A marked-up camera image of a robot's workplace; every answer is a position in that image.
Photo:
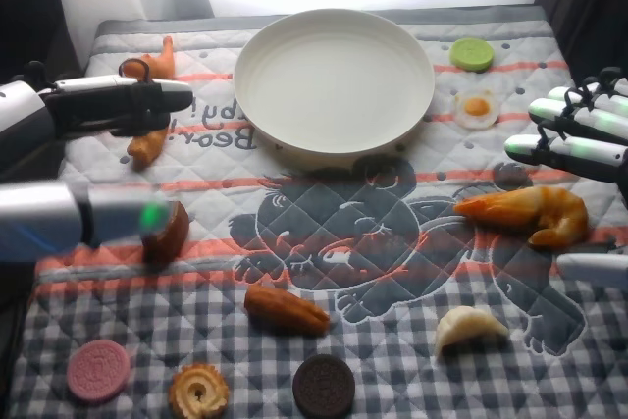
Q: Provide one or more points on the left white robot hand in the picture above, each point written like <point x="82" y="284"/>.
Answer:
<point x="98" y="97"/>

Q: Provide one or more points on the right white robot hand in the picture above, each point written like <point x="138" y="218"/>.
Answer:
<point x="584" y="149"/>

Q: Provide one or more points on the brown meat chunk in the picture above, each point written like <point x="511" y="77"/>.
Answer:
<point x="169" y="240"/>

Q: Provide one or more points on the orange toy shrimp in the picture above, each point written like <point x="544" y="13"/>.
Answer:
<point x="530" y="213"/>

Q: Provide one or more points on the white round plate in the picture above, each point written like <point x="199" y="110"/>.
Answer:
<point x="333" y="80"/>

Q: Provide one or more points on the orange toy chicken foot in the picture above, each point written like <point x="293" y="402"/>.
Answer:
<point x="159" y="58"/>

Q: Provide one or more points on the dark curtain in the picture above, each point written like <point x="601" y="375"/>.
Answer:
<point x="29" y="12"/>
<point x="584" y="2"/>

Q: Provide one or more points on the toy fried egg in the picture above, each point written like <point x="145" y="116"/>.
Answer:
<point x="476" y="107"/>

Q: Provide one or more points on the green round toy cookie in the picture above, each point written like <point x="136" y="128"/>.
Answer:
<point x="471" y="54"/>

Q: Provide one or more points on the white toy dumpling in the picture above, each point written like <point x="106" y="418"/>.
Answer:
<point x="466" y="328"/>

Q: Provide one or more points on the grey bear-print quilt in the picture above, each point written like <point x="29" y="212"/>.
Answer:
<point x="343" y="242"/>

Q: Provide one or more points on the pink sandwich cookie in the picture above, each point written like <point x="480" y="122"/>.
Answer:
<point x="98" y="371"/>

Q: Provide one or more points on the brown toy fried dough stick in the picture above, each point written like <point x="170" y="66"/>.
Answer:
<point x="284" y="310"/>

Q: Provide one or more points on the yellow swirl butter cookie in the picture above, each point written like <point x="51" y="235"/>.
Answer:
<point x="198" y="389"/>

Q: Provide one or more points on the dark chocolate sandwich cookie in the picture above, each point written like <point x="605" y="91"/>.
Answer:
<point x="324" y="384"/>

